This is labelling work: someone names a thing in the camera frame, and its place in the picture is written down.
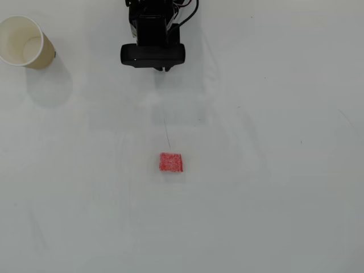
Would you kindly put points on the red foam cube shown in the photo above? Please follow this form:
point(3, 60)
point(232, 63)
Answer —
point(170, 162)

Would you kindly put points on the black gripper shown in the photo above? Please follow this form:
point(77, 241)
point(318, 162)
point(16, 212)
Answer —
point(165, 68)

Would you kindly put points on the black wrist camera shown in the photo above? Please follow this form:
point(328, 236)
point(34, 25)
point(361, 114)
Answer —
point(153, 55)

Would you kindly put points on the white paper cup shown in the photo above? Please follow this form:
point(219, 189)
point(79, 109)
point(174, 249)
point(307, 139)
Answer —
point(20, 39)

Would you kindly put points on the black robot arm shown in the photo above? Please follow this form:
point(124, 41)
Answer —
point(173, 35)

